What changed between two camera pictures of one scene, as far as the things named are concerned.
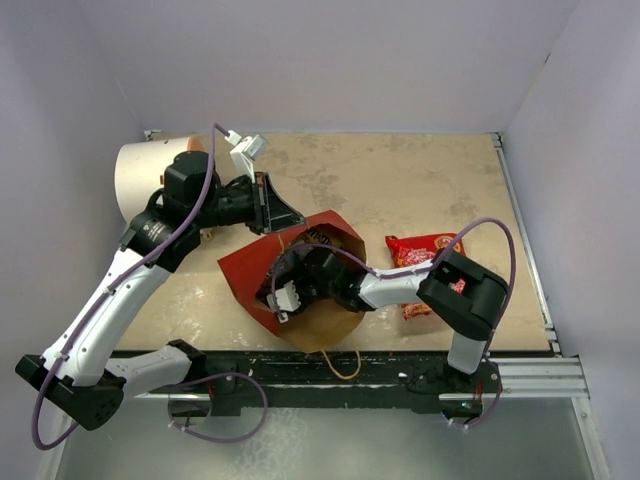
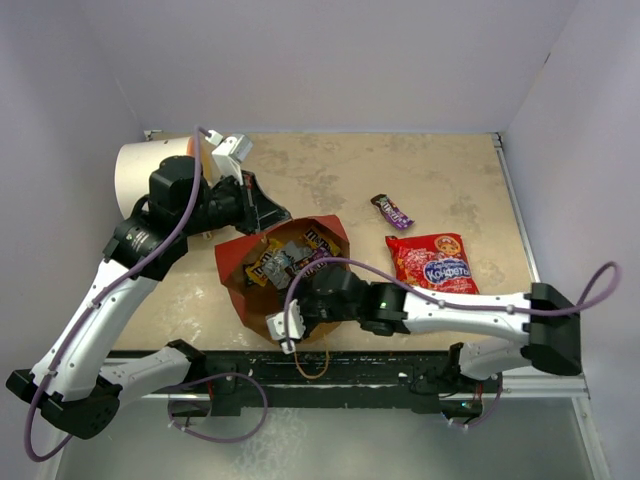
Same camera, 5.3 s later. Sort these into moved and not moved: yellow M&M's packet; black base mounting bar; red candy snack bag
Moved: yellow M&M's packet
Not moved: black base mounting bar; red candy snack bag
